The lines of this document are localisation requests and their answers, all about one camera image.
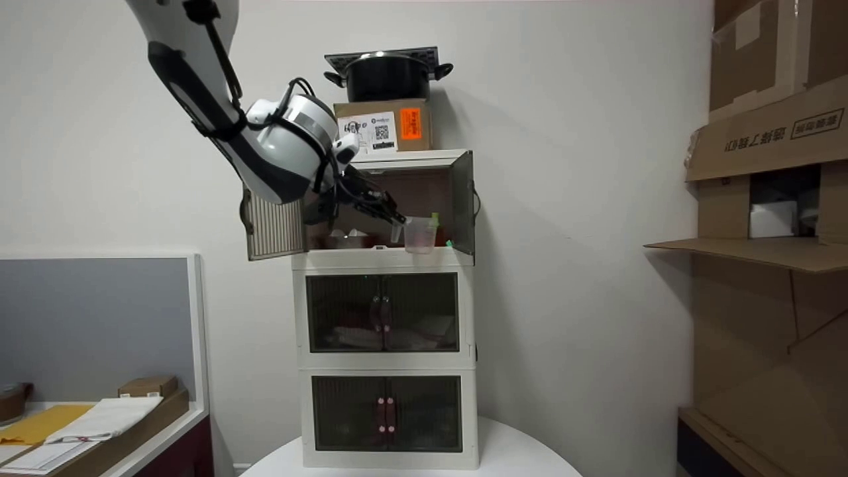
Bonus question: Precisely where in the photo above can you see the white stacked cabinet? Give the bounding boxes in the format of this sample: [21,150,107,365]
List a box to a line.
[242,147,480,468]

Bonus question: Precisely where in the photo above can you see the clear plastic jar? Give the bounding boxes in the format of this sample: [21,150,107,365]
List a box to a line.
[404,216,437,252]

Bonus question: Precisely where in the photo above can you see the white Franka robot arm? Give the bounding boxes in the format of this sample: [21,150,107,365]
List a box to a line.
[124,0,405,224]

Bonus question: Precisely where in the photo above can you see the grey partition panel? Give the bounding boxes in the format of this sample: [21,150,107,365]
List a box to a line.
[0,255,209,403]

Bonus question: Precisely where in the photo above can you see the tall stacked cardboard boxes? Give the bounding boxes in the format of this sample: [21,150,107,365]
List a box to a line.
[670,0,848,477]

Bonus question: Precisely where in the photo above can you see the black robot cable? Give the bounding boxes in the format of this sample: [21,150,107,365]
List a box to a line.
[181,0,332,206]

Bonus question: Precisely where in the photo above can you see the small brown cardboard box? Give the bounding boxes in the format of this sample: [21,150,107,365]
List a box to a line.
[335,98,433,154]

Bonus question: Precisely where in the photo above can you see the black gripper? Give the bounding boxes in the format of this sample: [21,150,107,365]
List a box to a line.
[335,167,405,234]

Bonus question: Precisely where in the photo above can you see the flat cardboard tray with papers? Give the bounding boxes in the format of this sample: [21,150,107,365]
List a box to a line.
[0,377,195,477]

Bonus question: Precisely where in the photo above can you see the black cooking pot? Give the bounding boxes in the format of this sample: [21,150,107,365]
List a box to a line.
[326,45,454,102]

